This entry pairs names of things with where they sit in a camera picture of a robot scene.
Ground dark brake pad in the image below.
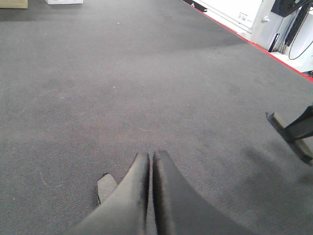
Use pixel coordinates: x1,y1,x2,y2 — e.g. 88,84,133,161
266,113,313,166
97,173,118,205

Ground white long box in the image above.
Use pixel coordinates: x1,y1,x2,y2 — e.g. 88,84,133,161
45,0,84,5

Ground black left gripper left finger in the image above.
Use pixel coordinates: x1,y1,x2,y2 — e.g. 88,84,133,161
64,152,150,235

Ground white conveyor side frame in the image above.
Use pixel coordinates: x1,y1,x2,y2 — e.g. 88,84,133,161
187,0,313,73

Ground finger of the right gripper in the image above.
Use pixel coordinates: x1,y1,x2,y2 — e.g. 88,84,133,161
284,105,313,141

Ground cardboard box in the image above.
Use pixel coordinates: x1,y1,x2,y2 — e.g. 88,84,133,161
0,0,28,9

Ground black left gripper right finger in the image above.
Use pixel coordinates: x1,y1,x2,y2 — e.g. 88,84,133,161
153,150,252,235

